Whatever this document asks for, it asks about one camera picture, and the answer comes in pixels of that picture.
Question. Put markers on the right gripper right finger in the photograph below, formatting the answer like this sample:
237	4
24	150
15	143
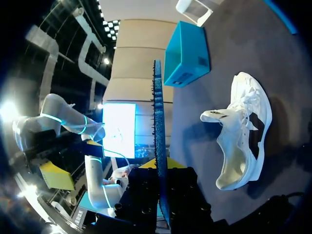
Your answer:
187	195

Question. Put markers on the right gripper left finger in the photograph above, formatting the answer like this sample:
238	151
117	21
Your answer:
139	195

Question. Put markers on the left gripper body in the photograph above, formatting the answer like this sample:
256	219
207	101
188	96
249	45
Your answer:
53	148

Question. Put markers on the white shoe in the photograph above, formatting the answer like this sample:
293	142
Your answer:
243	136

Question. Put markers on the teal box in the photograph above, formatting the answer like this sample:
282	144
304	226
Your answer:
185	56

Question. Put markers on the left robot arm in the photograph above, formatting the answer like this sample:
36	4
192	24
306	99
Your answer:
56	107

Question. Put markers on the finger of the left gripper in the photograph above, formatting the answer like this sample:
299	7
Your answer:
95	149
58	179

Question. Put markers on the blue and black insole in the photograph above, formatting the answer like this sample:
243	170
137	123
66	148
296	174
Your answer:
159	122

